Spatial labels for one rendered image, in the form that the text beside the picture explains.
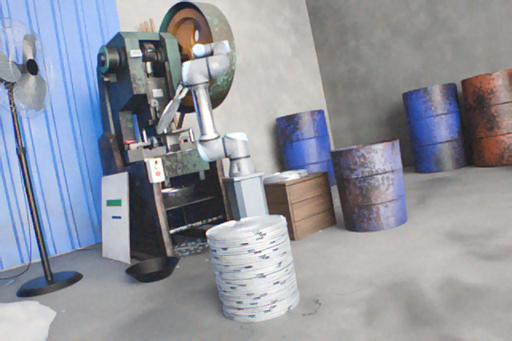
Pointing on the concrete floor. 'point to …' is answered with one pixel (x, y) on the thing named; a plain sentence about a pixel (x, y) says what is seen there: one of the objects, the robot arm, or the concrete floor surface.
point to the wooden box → (302, 203)
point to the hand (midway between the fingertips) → (178, 97)
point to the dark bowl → (153, 269)
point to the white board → (116, 217)
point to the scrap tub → (370, 186)
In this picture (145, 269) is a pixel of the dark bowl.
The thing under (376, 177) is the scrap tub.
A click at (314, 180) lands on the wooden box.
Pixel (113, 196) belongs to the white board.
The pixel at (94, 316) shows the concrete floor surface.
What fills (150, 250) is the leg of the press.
